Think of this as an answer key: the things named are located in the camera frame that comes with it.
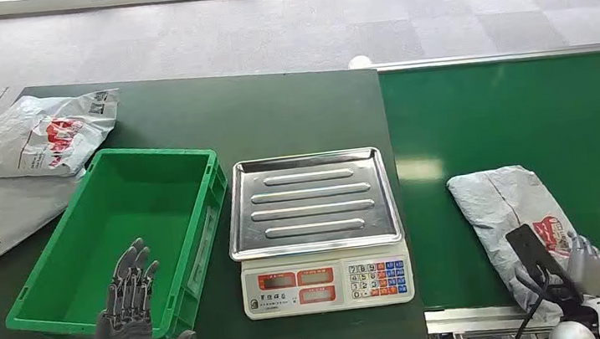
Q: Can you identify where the grey plastic mailer package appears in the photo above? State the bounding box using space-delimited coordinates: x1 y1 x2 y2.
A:
445 158 590 333

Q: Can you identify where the small white round knob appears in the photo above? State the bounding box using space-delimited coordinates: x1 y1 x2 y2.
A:
346 54 374 70

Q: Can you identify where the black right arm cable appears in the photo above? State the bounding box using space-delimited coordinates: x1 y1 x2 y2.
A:
503 264 587 339

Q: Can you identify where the crumpled white red-print courier bag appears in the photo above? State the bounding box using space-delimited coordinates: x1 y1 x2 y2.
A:
0 85 128 184

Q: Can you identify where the green plastic crate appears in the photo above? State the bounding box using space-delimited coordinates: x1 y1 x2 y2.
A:
0 136 244 339

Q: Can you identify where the white electronic scale body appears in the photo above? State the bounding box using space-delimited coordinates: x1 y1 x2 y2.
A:
238 239 418 322

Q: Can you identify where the flat white red-line courier bag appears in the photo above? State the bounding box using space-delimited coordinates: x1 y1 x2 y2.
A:
0 163 95 282

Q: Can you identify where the green conveyor belt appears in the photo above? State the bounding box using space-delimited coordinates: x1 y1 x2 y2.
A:
377 49 600 322

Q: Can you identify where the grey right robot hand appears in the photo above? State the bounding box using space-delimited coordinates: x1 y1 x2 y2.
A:
562 228 600 313

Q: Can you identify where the dark green table board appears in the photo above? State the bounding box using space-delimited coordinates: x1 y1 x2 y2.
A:
0 48 428 339

